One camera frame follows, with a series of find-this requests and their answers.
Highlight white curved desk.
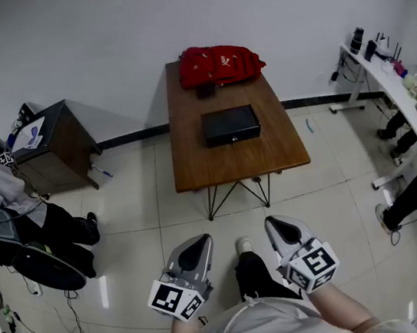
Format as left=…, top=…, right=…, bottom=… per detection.
left=319, top=32, right=417, bottom=197

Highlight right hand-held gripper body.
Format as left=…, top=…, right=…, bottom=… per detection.
left=274, top=234, right=345, bottom=299

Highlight person's black trouser leg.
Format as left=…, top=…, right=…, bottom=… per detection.
left=231, top=243, right=305, bottom=310

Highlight black round chair seat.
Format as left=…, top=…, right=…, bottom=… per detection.
left=7, top=234, right=90, bottom=301

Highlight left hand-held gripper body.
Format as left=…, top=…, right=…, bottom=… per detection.
left=141, top=253, right=220, bottom=328

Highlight black box with drawer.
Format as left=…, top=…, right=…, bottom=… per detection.
left=200, top=103, right=263, bottom=149

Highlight red backpack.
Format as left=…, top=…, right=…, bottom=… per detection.
left=174, top=36, right=269, bottom=93

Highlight white sheet with blue print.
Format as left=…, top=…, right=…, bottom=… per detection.
left=5, top=115, right=51, bottom=154

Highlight black bottle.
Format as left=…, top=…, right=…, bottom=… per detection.
left=346, top=26, right=369, bottom=57

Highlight wooden table with metal legs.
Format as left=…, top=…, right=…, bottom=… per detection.
left=156, top=43, right=318, bottom=226

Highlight person's right forearm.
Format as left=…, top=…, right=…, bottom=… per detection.
left=307, top=276, right=378, bottom=333

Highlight person's white shirt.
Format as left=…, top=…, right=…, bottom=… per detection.
left=182, top=273, right=417, bottom=333

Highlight dark brown cabinet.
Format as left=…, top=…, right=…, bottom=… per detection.
left=4, top=94, right=108, bottom=203

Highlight black cup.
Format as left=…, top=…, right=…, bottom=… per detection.
left=362, top=39, right=380, bottom=62

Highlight white power strip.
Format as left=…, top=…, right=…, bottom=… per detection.
left=28, top=281, right=45, bottom=298

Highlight person's white shoe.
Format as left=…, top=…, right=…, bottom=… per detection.
left=234, top=236, right=256, bottom=256

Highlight blue and white pen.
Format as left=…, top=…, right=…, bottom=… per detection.
left=91, top=161, right=114, bottom=180

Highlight pink toy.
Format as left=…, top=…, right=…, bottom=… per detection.
left=390, top=58, right=409, bottom=77

